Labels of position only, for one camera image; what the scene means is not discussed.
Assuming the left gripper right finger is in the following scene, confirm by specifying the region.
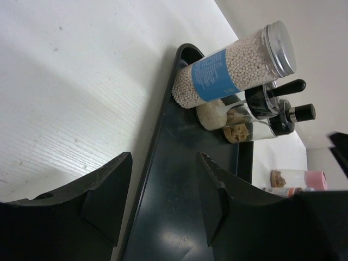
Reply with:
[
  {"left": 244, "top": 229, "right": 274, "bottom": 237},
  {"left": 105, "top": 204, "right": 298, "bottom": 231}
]
[{"left": 196, "top": 153, "right": 347, "bottom": 260}]

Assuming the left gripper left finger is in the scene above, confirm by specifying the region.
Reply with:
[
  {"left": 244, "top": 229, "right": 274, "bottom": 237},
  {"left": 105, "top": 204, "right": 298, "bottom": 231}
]
[{"left": 1, "top": 152, "right": 133, "bottom": 260}]

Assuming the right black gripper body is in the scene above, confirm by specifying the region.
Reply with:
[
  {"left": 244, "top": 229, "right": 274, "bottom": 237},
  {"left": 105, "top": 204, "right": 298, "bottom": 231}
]
[{"left": 328, "top": 132, "right": 348, "bottom": 177}]

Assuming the red label white lid jar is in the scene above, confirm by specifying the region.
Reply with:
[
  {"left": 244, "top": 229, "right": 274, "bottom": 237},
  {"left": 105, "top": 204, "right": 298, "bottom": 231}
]
[{"left": 261, "top": 187, "right": 315, "bottom": 198}]

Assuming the pink cap spice bottle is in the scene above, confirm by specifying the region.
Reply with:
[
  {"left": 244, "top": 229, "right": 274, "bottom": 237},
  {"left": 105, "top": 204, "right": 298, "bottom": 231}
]
[{"left": 270, "top": 169, "right": 328, "bottom": 191}]

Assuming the black knob spice bottle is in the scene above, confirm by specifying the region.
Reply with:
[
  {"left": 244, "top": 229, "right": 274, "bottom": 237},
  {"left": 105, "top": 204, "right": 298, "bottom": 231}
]
[{"left": 223, "top": 100, "right": 316, "bottom": 144}]

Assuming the black cap spice bottle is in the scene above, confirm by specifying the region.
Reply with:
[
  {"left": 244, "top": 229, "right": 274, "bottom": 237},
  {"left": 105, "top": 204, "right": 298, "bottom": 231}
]
[{"left": 196, "top": 79, "right": 307, "bottom": 131}]

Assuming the blue label bead jar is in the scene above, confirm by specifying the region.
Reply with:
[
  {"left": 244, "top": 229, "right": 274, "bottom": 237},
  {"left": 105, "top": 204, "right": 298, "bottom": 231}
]
[{"left": 172, "top": 21, "right": 296, "bottom": 109}]

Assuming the black plastic tray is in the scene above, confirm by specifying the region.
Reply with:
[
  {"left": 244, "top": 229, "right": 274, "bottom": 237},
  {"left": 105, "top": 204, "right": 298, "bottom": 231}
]
[{"left": 117, "top": 43, "right": 254, "bottom": 260}]

